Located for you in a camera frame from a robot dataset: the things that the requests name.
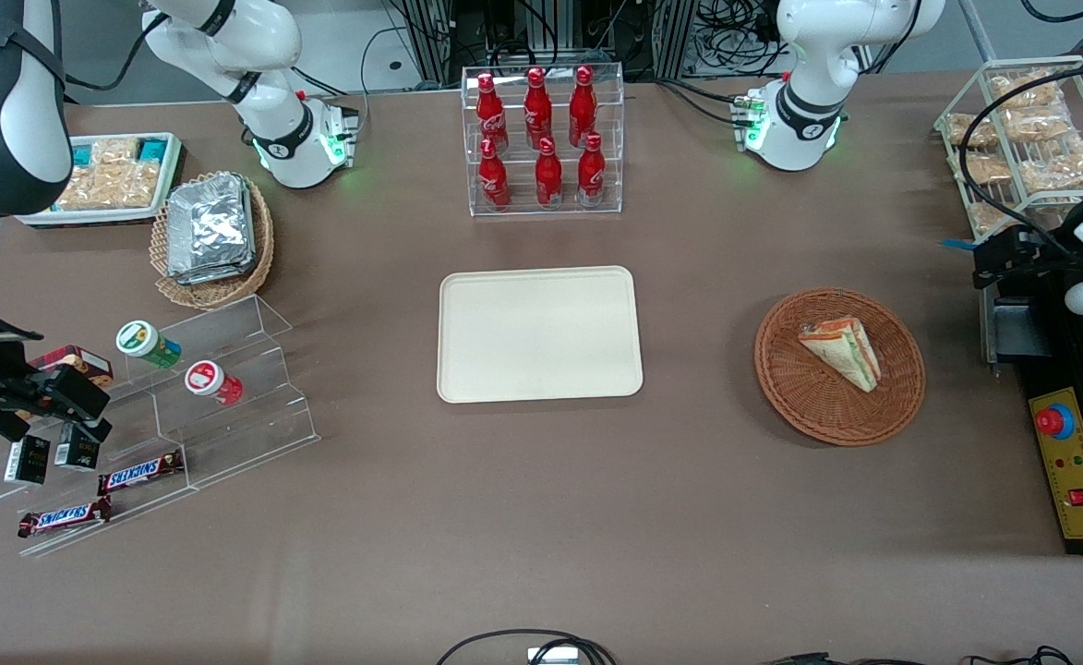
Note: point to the blue tape strip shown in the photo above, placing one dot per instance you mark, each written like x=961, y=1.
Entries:
x=955, y=245

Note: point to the brown Snickers bar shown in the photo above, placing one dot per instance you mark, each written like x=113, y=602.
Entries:
x=63, y=517
x=139, y=472

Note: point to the black counter machine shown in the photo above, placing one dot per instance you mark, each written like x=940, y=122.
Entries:
x=1016, y=328

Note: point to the red brown snack box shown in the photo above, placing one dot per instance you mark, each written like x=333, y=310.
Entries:
x=75, y=360

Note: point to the clear bag of fried snacks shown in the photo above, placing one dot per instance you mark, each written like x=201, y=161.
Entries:
x=1024, y=90
x=1058, y=172
x=986, y=217
x=970, y=129
x=984, y=168
x=1040, y=123

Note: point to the green snack can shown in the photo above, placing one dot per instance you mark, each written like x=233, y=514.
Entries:
x=146, y=342

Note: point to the triangle sandwich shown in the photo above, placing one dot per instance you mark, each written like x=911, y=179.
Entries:
x=846, y=351

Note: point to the clear acrylic bottle rack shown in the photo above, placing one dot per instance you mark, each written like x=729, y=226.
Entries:
x=518, y=208

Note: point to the small white device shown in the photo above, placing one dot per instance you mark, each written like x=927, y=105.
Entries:
x=552, y=656

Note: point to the red cola bottle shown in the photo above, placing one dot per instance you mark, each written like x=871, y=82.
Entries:
x=493, y=177
x=591, y=172
x=583, y=106
x=548, y=175
x=537, y=109
x=489, y=115

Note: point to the silver foil pack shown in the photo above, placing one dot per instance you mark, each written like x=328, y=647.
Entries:
x=227, y=275
x=210, y=222

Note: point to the aluminium frame rack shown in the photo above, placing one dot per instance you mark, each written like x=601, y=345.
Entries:
x=550, y=32

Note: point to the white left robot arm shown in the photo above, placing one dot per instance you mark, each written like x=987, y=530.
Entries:
x=809, y=55

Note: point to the oval tan wicker basket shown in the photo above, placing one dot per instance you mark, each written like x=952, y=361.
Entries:
x=218, y=294

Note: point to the white rectangular snack tray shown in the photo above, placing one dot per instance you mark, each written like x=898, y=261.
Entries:
x=89, y=218

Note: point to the yellow black control box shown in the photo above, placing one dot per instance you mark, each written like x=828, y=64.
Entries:
x=1072, y=462

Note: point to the teal snack packet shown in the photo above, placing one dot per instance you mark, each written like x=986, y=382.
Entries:
x=85, y=153
x=151, y=148

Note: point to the red snack can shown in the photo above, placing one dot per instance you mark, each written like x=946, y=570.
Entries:
x=210, y=380

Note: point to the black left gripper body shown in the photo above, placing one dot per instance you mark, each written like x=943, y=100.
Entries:
x=1036, y=258

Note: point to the clear bag of crackers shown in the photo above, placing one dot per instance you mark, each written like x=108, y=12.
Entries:
x=116, y=150
x=107, y=185

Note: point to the small black box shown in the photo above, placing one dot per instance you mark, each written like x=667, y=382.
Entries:
x=27, y=460
x=76, y=451

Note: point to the cream plastic tray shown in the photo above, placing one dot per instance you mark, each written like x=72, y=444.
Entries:
x=532, y=337

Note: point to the round brown wicker basket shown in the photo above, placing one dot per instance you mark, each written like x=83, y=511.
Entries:
x=818, y=406

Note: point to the clear acrylic stepped display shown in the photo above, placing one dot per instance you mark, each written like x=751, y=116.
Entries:
x=246, y=416

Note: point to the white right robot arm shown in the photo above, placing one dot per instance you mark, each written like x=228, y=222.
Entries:
x=6, y=120

